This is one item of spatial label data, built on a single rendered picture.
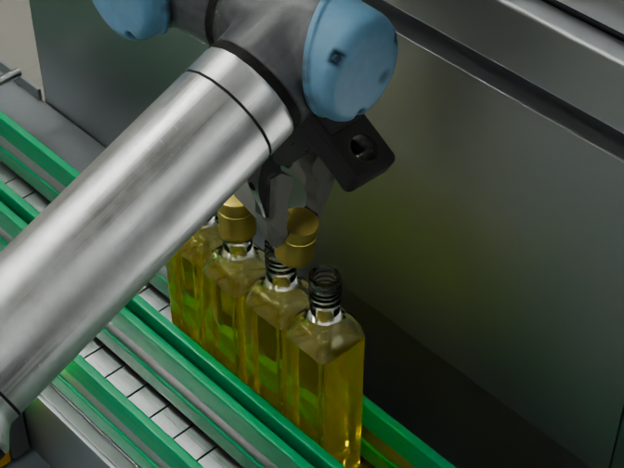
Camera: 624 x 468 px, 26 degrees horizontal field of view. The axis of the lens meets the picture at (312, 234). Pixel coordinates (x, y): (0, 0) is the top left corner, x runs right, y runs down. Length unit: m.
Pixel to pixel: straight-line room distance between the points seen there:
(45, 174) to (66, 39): 0.18
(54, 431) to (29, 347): 0.70
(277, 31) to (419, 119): 0.36
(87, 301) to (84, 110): 0.98
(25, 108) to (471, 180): 0.82
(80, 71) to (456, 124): 0.69
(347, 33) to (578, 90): 0.28
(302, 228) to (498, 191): 0.17
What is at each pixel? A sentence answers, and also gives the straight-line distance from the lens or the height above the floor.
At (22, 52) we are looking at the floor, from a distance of 3.53.
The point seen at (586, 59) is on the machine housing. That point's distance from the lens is 1.03.
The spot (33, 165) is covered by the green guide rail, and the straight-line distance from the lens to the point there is 1.67.
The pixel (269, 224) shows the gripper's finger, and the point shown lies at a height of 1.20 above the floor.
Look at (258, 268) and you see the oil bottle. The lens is 1.27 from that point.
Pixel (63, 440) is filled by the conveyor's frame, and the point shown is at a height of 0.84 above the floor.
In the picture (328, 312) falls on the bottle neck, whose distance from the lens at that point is 1.19.
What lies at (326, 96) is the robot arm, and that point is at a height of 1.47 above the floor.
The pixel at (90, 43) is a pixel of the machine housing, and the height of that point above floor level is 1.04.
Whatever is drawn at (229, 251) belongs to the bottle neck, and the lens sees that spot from 1.26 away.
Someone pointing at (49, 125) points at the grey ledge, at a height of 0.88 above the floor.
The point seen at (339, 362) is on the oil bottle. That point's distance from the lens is 1.22.
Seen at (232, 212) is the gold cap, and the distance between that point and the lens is 1.22.
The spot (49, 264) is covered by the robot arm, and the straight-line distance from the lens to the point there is 0.79.
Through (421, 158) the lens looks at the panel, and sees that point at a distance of 1.20.
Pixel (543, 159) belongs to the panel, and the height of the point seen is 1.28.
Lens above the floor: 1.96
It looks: 42 degrees down
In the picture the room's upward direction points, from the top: straight up
